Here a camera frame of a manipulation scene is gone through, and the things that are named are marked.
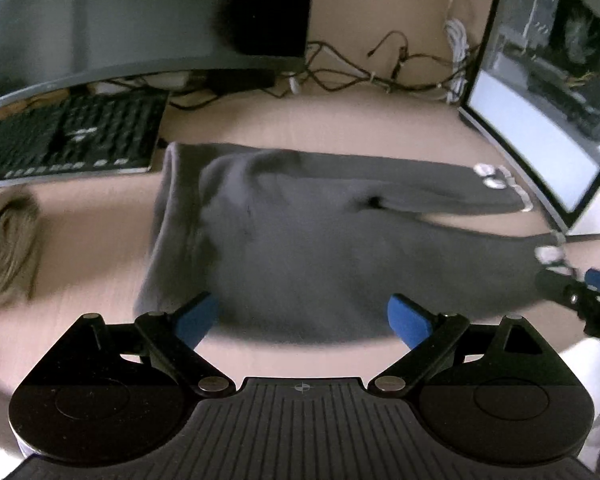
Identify black keyboard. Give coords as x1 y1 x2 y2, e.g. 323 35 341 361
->
0 90 172 187

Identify white computer case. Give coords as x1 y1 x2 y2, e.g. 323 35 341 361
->
457 0 600 237

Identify beige cloth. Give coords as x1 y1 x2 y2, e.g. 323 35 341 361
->
0 188 44 312

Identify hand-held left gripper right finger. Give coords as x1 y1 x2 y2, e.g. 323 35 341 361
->
367 292 551 397

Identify white device under monitor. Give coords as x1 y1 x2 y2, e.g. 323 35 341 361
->
86 72 193 97

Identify grey pants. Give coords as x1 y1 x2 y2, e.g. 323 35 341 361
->
132 141 576 347

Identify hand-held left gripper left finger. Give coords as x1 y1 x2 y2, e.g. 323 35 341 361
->
55 291 236 397

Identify black power adapter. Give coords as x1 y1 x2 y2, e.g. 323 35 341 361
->
206 69 277 95

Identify white cable bundle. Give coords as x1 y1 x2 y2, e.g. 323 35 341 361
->
431 0 472 105

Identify curved computer monitor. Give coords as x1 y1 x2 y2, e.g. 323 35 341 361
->
0 0 311 117

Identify black cable tangle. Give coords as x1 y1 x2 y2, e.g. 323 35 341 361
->
167 30 482 111

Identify black monitor stand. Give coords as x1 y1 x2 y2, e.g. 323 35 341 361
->
219 0 315 59

